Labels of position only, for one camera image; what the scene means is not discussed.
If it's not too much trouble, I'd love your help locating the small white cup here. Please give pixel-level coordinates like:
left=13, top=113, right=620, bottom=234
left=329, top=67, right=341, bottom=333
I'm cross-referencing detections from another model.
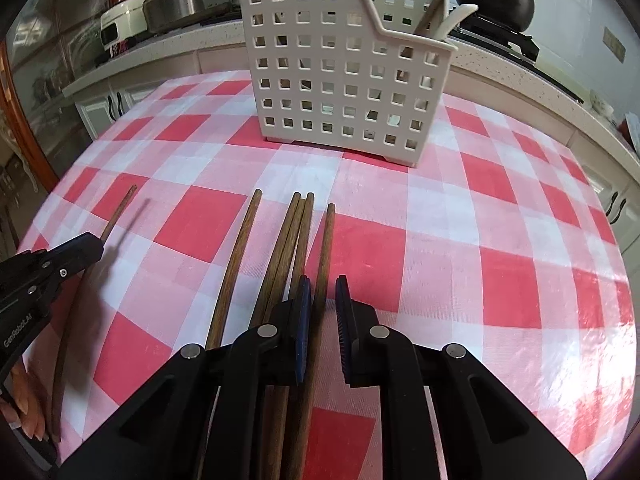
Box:
left=590, top=90, right=616, bottom=116

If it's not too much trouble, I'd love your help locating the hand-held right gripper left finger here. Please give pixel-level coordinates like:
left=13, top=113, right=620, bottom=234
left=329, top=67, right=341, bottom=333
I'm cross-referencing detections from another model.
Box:
left=60, top=275, right=313, bottom=480

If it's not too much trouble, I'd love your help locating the person's left hand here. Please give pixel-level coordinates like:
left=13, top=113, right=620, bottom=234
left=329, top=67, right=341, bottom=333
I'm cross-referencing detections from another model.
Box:
left=0, top=350, right=53, bottom=443

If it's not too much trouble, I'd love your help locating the black glass gas cooktop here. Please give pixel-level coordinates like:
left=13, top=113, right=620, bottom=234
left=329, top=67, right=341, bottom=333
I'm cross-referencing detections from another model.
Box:
left=447, top=7, right=586, bottom=106

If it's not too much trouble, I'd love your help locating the single wall outlet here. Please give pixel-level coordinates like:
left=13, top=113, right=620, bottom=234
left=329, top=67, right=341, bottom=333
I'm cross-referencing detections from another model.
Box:
left=602, top=27, right=627, bottom=63

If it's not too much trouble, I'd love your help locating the white perforated plastic utensil basket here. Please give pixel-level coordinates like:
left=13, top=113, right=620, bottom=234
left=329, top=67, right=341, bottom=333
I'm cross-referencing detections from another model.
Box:
left=234, top=0, right=458, bottom=167

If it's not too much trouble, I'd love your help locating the wooden framed glass door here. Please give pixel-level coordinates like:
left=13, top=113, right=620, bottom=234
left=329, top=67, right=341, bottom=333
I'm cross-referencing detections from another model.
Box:
left=0, top=0, right=151, bottom=196

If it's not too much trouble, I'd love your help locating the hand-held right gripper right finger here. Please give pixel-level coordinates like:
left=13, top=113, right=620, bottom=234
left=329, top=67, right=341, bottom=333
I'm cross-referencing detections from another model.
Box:
left=334, top=275, right=588, bottom=480

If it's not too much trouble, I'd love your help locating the stainless steel pressure cooker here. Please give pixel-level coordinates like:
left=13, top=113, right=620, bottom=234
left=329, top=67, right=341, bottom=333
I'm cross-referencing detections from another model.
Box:
left=142, top=0, right=241, bottom=35

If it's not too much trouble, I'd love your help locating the white ceramic spoon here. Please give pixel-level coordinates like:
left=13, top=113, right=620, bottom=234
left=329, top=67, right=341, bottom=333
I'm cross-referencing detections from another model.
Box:
left=435, top=4, right=480, bottom=43

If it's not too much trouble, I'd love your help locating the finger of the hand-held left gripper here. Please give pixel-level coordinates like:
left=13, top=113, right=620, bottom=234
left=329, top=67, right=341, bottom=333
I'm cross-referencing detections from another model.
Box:
left=30, top=232, right=106, bottom=293

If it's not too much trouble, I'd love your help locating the small white kitchen appliance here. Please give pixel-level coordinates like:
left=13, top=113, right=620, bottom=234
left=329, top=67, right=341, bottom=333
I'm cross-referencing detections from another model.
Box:
left=100, top=0, right=151, bottom=46

